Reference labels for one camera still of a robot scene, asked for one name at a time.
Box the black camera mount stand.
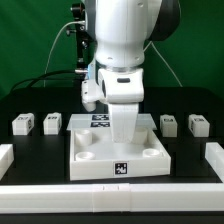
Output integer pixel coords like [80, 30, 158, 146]
[66, 3, 93, 82]

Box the left white rail piece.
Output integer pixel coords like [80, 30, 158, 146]
[0, 144, 14, 180]

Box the white square tabletop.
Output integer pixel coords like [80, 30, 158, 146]
[69, 127, 171, 181]

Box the white front rail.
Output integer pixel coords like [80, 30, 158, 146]
[0, 183, 224, 214]

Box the black cable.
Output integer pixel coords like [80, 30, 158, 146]
[9, 69, 84, 94]

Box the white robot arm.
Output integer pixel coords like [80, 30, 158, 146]
[82, 0, 181, 142]

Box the white cable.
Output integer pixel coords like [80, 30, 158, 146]
[43, 20, 88, 88]

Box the right white rail piece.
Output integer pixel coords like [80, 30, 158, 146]
[205, 142, 224, 184]

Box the white rail piece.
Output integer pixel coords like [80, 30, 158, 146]
[205, 142, 224, 184]
[0, 144, 14, 180]

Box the white marker sheet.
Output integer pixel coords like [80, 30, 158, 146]
[67, 114, 157, 131]

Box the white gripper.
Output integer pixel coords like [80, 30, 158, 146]
[98, 69, 144, 143]

